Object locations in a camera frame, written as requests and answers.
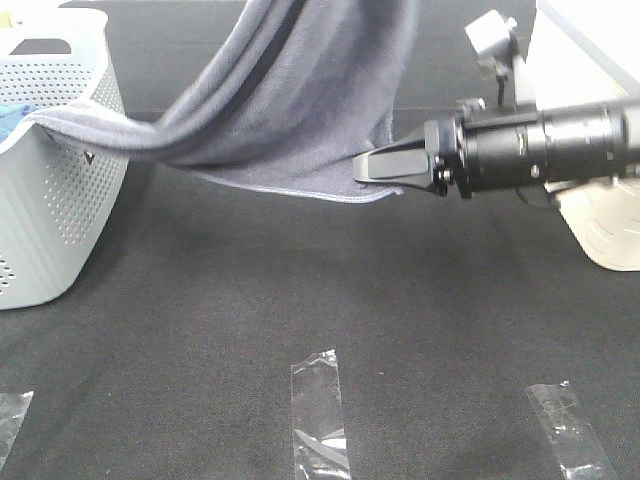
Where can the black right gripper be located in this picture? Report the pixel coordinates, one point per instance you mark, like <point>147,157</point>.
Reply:
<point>476,153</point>

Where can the grey microfibre towel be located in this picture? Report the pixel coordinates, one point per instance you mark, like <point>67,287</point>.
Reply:
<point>295,93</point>

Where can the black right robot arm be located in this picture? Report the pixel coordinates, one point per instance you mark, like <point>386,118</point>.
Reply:
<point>583,142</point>

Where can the blue towel in basket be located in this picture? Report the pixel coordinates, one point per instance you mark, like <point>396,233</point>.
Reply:
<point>11,115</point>

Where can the cream white storage basket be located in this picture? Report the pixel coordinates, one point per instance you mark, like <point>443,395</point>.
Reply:
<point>581,52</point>

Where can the clear tape strip middle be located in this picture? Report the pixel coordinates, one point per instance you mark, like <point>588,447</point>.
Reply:
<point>317,424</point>

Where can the clear tape strip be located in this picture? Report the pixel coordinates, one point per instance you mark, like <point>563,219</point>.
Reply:
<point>317,424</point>
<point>579,453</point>
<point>13,409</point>

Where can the black felt table mat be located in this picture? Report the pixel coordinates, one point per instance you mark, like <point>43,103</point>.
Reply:
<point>169,358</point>

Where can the clear tape strip right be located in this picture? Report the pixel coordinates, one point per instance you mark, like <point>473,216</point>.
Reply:
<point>579,453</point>

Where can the grey perforated laundry basket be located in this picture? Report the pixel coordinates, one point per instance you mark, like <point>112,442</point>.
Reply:
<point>55,201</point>

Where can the clear tape strip left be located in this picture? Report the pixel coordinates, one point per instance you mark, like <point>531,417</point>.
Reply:
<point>13,409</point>

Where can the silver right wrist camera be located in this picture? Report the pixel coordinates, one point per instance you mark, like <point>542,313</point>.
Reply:
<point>498,54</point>

